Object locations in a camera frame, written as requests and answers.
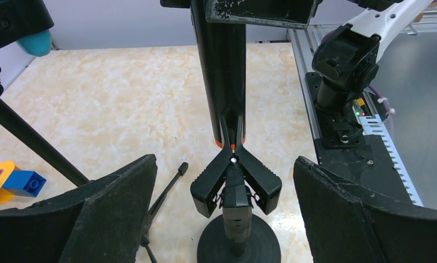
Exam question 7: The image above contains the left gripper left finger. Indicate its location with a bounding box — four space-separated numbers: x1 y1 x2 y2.
0 154 157 262

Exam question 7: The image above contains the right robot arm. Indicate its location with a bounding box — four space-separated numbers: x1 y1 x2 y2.
205 1 432 111

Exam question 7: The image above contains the black microphone orange tip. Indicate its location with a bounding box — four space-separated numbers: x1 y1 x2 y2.
190 1 246 147

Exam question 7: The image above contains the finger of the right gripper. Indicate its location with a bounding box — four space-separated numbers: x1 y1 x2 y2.
205 0 319 29

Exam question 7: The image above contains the black round base stand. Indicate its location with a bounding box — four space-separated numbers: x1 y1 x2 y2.
190 111 283 262

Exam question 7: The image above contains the yellow and blue toy block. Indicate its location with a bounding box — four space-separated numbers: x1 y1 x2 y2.
0 161 47 204

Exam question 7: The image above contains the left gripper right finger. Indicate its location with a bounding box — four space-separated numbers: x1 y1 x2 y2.
294 156 437 262

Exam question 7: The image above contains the blue microphone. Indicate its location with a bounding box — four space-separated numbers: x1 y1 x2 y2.
16 30 52 57

